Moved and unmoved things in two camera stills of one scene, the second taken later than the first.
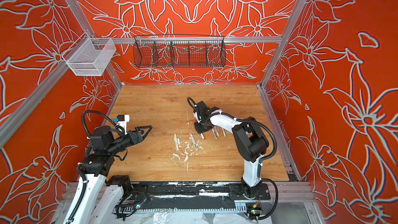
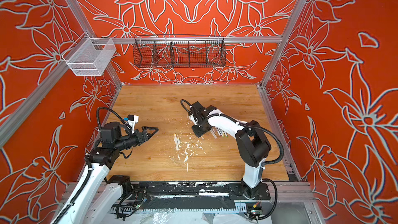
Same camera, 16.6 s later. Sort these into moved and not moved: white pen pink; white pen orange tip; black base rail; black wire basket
Moved: white pen pink
Not moved: black base rail; black wire basket; white pen orange tip
